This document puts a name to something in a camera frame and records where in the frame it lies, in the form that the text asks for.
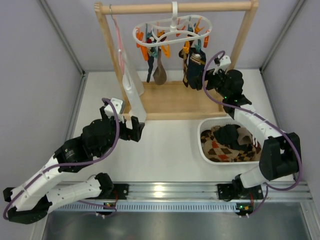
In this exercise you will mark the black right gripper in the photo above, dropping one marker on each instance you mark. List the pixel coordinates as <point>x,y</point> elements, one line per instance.
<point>211,80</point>

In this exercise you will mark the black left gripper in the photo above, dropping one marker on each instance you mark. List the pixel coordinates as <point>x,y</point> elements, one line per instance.
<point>125,130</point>

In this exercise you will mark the navy sock with bear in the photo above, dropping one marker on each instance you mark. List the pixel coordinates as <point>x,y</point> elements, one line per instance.
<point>195,68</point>

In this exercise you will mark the white plastic clip hanger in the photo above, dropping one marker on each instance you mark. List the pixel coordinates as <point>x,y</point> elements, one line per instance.
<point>177,29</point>

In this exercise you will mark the brown striped sock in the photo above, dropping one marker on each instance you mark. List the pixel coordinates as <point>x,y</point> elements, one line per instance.
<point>246,141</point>

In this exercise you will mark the dark navy sock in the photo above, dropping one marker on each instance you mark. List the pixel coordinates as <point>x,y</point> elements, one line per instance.
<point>152,54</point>

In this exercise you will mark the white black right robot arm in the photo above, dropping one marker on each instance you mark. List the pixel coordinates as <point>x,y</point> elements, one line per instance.
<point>280,151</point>

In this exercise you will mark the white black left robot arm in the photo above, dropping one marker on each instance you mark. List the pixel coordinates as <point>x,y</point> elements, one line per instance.
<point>40,195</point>

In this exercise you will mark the wooden clothes rack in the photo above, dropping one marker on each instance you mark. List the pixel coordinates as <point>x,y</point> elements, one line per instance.
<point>173,101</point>

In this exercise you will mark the white perforated plastic basket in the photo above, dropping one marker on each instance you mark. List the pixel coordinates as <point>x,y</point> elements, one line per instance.
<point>221,121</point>

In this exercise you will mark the white hanging cloth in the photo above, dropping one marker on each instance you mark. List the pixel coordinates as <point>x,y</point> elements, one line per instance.
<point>133,88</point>

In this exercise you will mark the argyle patterned sock in basket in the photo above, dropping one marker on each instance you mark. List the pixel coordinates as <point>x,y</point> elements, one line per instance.
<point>218,153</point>

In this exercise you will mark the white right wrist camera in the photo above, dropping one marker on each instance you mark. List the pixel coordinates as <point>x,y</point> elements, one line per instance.
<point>223,64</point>

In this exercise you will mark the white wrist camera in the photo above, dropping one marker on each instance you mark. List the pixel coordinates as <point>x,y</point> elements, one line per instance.
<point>223,64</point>
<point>114,107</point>

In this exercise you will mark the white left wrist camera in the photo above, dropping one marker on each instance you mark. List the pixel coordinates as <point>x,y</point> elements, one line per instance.
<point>114,107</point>

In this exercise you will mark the perforated cable tray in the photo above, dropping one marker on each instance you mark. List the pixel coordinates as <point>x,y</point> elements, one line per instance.
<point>144,207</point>

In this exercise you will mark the aluminium rail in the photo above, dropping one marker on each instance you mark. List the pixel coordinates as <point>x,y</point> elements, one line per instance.
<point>218,191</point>

